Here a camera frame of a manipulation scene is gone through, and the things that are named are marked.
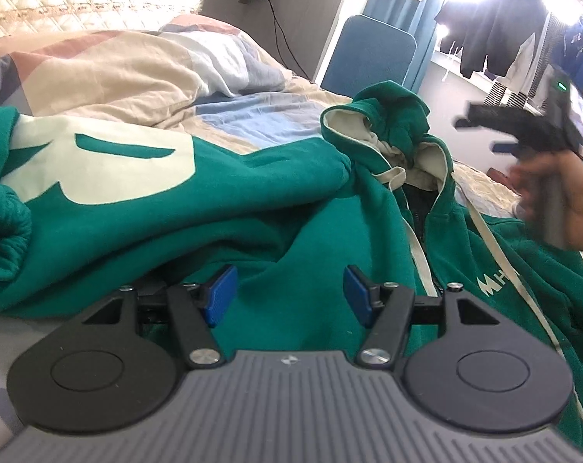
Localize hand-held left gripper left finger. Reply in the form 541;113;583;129
81;264;239;370

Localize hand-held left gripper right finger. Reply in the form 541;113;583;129
344;264;507;371

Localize green hoodie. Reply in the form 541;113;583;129
0;82;583;449

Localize striped hanging shirt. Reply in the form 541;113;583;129
482;12;567;107

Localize grey white hanging garment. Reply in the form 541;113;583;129
506;34;548;95

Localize blue hanging shirt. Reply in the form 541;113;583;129
559;7;583;102

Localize black hanging hoodie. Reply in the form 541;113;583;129
434;0;553;78

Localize blue curtain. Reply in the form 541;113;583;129
361;0;447;97

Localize blue padded panel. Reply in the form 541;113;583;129
320;15;418;102

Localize patchwork quilt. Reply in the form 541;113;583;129
0;14;529;449

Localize black charger cable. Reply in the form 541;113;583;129
260;0;316;80

